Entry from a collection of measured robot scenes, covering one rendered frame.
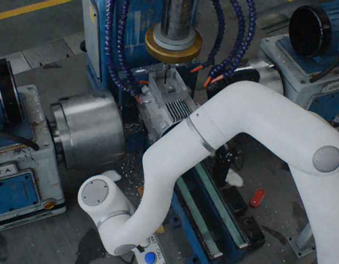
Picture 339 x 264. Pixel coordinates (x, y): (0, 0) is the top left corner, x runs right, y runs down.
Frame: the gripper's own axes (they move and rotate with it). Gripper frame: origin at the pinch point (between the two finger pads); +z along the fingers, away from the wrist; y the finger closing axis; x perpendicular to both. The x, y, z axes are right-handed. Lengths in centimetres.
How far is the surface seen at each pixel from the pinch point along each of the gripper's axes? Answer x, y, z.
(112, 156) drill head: -0.2, 33.2, 6.4
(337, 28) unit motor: -88, 40, 8
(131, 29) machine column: -25, 69, -7
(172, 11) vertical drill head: -36, 47, -25
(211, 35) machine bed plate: -65, 109, 55
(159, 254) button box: -2.6, -5.2, 2.4
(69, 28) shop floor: 11, 244, 113
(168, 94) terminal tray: -26, 44, 4
